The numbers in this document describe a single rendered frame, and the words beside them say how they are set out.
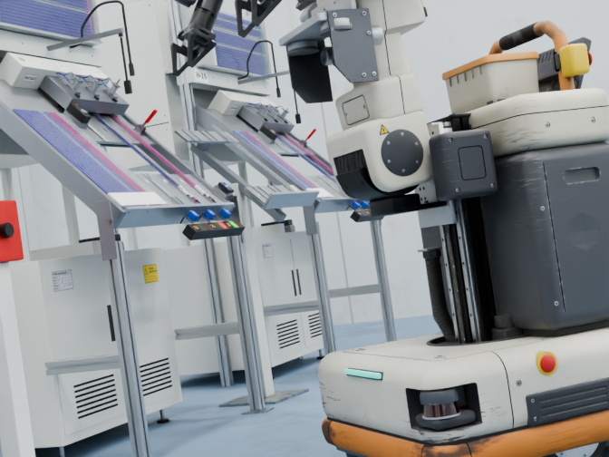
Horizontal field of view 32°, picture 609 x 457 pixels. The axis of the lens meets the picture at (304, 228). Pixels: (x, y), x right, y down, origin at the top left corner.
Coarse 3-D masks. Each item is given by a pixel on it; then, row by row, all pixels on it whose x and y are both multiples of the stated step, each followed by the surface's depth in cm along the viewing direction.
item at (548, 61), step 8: (576, 40) 253; (584, 40) 251; (552, 48) 263; (544, 56) 265; (552, 56) 245; (536, 64) 267; (544, 64) 262; (552, 64) 259; (560, 64) 243; (544, 72) 257; (552, 72) 253; (544, 80) 257; (552, 80) 256; (544, 88) 259; (552, 88) 256
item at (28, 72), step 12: (12, 60) 340; (24, 60) 344; (36, 60) 351; (48, 60) 359; (0, 72) 342; (12, 72) 340; (24, 72) 341; (36, 72) 346; (48, 72) 351; (60, 72) 356; (72, 72) 364; (84, 72) 372; (96, 72) 380; (12, 84) 340; (24, 84) 345; (36, 84) 350
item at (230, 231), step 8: (192, 224) 334; (224, 224) 351; (240, 224) 361; (184, 232) 332; (192, 232) 331; (200, 232) 334; (208, 232) 339; (216, 232) 344; (224, 232) 349; (232, 232) 355; (240, 232) 361
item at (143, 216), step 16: (128, 208) 305; (144, 208) 313; (160, 208) 321; (176, 208) 330; (192, 208) 339; (208, 208) 350; (224, 208) 360; (128, 224) 311; (144, 224) 319; (160, 224) 328
